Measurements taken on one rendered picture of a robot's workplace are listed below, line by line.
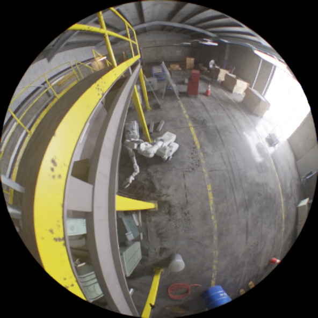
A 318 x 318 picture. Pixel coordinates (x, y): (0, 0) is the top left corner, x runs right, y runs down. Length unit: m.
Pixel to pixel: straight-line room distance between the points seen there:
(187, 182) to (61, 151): 2.27
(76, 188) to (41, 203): 0.17
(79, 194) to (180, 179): 2.15
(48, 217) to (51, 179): 0.11
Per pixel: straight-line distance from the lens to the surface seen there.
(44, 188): 0.34
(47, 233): 0.36
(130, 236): 1.63
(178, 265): 2.27
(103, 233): 0.63
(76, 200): 0.42
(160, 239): 2.39
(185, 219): 2.30
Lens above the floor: 2.25
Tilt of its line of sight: 63 degrees down
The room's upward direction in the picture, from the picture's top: 12 degrees counter-clockwise
